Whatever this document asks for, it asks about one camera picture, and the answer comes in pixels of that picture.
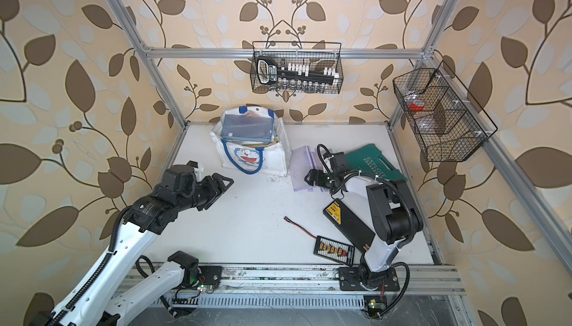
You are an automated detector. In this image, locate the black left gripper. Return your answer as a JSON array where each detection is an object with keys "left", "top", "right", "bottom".
[{"left": 174, "top": 172, "right": 234, "bottom": 214}]

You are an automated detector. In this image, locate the purple mesh pouch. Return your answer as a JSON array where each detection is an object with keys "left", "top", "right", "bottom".
[{"left": 289, "top": 146, "right": 323, "bottom": 192}]

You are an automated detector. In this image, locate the blue-grey mesh pouch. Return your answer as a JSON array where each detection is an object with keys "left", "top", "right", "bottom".
[{"left": 220, "top": 114, "right": 274, "bottom": 144}]

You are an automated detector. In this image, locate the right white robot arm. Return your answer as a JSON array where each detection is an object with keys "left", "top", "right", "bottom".
[{"left": 305, "top": 144, "right": 424, "bottom": 291}]

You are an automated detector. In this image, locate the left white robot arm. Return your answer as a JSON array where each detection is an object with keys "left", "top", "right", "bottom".
[{"left": 30, "top": 161, "right": 234, "bottom": 325}]

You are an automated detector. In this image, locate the white Doraemon canvas bag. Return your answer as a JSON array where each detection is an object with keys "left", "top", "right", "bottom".
[{"left": 210, "top": 106, "right": 292, "bottom": 177}]

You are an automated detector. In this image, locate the green plastic tool case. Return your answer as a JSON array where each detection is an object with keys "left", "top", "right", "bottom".
[{"left": 345, "top": 144, "right": 407, "bottom": 181}]

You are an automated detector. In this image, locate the black box yellow label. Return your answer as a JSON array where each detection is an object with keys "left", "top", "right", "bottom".
[{"left": 323, "top": 199, "right": 375, "bottom": 253}]

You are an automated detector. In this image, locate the black charger board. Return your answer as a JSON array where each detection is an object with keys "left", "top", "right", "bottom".
[{"left": 283, "top": 215, "right": 356, "bottom": 266}]

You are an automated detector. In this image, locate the aluminium frame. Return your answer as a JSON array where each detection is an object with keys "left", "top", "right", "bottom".
[{"left": 116, "top": 0, "right": 571, "bottom": 325}]

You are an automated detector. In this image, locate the black wire basket back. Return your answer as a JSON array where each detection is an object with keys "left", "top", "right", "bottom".
[{"left": 250, "top": 40, "right": 344, "bottom": 95}]

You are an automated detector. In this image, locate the black wire basket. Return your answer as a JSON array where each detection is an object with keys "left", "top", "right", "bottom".
[
  {"left": 250, "top": 40, "right": 344, "bottom": 95},
  {"left": 393, "top": 61, "right": 498, "bottom": 162}
]

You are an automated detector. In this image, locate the black wire basket right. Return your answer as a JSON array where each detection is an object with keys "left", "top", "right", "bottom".
[{"left": 393, "top": 61, "right": 498, "bottom": 162}]

